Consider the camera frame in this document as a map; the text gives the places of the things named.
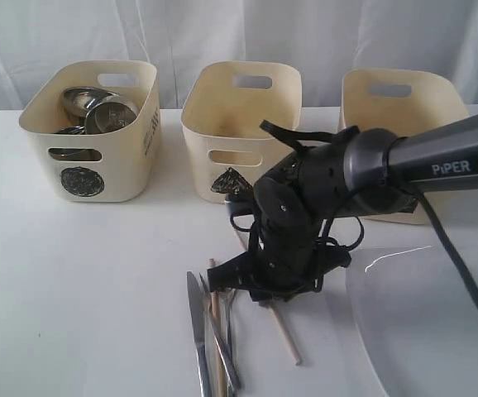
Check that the cream bin square mark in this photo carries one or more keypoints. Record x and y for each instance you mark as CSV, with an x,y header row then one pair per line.
x,y
387,102

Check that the steel table knife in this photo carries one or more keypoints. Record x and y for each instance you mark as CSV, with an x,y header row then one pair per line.
x,y
198,326

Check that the white curtain backdrop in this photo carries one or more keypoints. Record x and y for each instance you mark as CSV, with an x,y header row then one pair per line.
x,y
321,39

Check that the white square ceramic plate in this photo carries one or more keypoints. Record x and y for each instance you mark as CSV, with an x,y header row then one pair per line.
x,y
417,322

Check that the steel long-handled spoon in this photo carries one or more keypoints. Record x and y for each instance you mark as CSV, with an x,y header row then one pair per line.
x,y
228,298

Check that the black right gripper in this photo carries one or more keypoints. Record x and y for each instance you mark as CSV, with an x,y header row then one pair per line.
x,y
290,257

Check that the cream bin triangle mark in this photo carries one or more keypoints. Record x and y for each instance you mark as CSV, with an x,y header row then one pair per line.
x,y
222,115

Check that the long light wooden chopstick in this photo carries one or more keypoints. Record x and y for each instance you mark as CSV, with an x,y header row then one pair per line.
x,y
284,331

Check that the large shiny steel bowl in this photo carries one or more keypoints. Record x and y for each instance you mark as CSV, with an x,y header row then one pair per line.
x,y
78,101

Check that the cream bin circle mark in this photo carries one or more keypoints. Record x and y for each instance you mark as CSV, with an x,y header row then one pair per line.
x,y
104,168

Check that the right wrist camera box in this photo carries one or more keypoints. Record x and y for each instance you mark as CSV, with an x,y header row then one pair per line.
x,y
240,201

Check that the small matte steel cup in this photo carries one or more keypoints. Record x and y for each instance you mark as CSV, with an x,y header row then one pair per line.
x,y
111,114

